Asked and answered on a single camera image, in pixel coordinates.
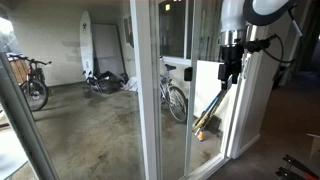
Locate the black dustpan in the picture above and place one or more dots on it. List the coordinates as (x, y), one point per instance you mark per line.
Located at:
(214, 125)

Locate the orange bottle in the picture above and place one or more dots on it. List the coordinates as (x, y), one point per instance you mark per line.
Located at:
(201, 136)

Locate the wooden balcony railing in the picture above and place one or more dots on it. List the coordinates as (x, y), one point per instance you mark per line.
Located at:
(20, 71)

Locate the red bicycle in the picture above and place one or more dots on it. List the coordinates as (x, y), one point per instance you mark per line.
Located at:
(30, 71)

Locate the blue and white bicycle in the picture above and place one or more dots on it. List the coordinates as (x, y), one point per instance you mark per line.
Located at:
(170, 67)

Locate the white door jamb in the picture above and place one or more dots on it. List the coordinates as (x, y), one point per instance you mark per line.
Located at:
(245, 126)

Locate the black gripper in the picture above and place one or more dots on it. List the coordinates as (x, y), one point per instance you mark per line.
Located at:
(231, 66)

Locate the white surfboard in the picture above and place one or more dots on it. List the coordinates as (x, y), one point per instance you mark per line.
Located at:
(86, 43)

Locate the white framed sliding glass door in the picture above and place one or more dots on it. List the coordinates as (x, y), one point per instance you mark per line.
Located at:
(138, 40)

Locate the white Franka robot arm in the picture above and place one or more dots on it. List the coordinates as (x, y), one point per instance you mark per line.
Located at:
(233, 16)

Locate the yellow lit wall lamp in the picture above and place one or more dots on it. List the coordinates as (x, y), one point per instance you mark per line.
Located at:
(167, 7)

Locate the cardboard box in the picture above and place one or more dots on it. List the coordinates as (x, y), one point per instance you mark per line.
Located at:
(315, 145)

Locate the black wall box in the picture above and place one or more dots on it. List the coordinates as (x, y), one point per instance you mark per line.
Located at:
(188, 74)

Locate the white framed window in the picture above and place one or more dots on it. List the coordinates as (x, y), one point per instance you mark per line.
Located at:
(171, 30)

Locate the white plastic bag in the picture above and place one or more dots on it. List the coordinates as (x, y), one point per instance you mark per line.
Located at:
(131, 85)

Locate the white fixed glass door panel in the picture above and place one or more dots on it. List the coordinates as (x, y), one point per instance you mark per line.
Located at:
(156, 116)

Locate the white leaning board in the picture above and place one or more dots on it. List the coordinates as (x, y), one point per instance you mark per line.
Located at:
(106, 46)

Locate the blue pole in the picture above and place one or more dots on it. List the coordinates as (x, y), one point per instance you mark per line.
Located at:
(211, 106)

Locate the black garbage bag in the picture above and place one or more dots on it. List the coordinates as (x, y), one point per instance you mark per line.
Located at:
(110, 83)

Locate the dark wall picture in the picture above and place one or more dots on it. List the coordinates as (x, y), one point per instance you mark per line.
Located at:
(129, 33)

